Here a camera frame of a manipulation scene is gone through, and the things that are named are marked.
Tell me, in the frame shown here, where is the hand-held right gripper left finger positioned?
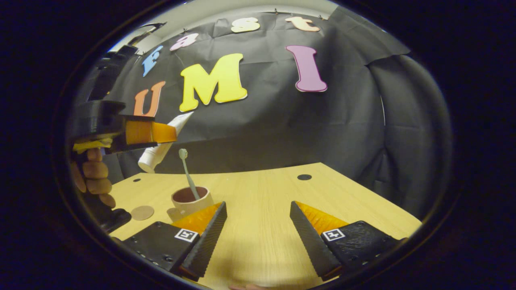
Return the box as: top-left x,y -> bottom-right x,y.
121,201 -> 227,282

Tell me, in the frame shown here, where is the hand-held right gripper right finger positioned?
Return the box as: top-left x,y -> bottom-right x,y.
289,201 -> 408,282

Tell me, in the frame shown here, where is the white toothpaste tube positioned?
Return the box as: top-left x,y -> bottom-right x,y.
138,112 -> 195,174

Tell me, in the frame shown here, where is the beige cup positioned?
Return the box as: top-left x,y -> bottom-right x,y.
171,186 -> 214,220

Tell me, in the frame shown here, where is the pale green toothbrush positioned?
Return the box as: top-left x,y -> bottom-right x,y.
179,148 -> 201,201

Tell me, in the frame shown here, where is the round brown coaster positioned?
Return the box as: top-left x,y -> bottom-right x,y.
130,205 -> 155,221

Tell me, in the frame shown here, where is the wooden desktop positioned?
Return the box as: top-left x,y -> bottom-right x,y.
109,162 -> 423,290

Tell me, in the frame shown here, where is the black backdrop cloth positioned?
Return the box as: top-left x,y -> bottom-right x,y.
73,10 -> 452,220

